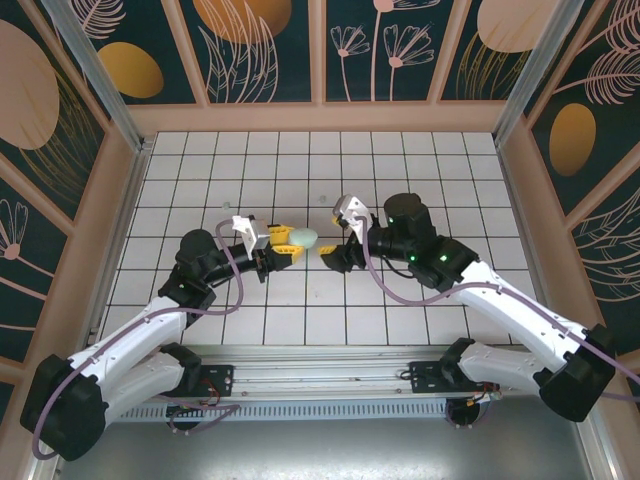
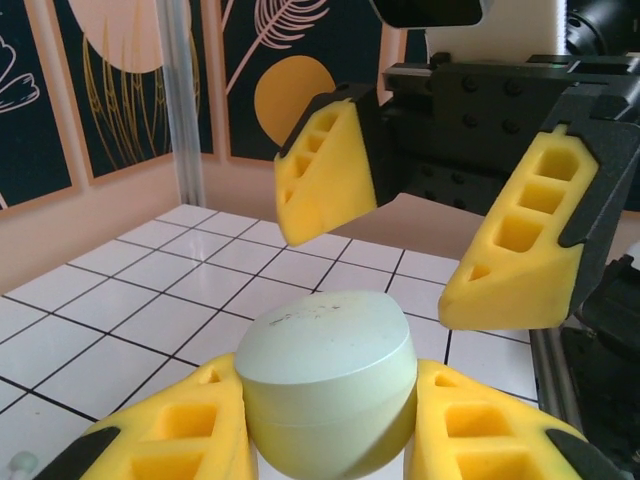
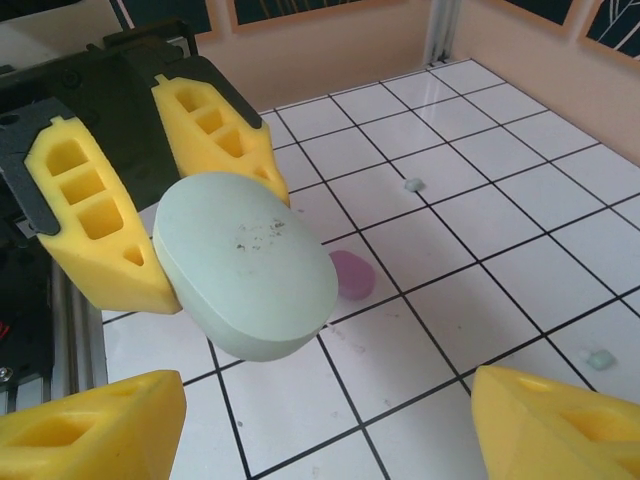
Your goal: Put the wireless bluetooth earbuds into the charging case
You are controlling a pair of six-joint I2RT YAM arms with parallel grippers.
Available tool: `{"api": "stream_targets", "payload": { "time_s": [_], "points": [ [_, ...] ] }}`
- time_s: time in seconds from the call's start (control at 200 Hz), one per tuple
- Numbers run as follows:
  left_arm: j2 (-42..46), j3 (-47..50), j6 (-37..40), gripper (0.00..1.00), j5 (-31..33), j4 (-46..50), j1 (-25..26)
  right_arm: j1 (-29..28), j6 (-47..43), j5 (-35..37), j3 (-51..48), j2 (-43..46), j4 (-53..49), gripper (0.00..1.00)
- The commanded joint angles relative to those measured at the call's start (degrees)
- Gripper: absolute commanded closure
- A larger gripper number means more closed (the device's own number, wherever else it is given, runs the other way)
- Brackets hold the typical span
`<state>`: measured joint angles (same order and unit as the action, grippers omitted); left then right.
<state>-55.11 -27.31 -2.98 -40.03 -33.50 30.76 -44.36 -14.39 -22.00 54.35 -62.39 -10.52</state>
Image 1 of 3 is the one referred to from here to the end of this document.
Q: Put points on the mint green earbud charging case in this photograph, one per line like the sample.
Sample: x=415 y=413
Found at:
x=304 y=238

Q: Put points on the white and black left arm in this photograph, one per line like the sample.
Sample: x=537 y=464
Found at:
x=130 y=325

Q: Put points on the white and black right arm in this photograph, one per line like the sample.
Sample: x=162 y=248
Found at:
x=515 y=310

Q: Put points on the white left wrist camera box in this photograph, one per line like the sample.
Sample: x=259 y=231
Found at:
x=255 y=235

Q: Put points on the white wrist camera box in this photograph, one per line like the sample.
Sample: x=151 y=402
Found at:
x=352 y=212
x=255 y=235

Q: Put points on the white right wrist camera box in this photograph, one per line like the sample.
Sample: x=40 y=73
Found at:
x=352 y=212

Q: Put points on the aluminium side rail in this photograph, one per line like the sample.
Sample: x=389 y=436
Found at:
x=531 y=250
x=114 y=250

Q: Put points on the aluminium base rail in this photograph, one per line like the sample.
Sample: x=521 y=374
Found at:
x=325 y=375

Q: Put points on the dark floral wall panel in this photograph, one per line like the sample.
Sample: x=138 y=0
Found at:
x=590 y=100
x=250 y=50
x=490 y=55
x=165 y=50
x=380 y=50
x=25 y=260
x=610 y=270
x=40 y=100

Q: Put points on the aluminium corner post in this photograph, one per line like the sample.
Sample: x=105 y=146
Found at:
x=529 y=75
x=106 y=75

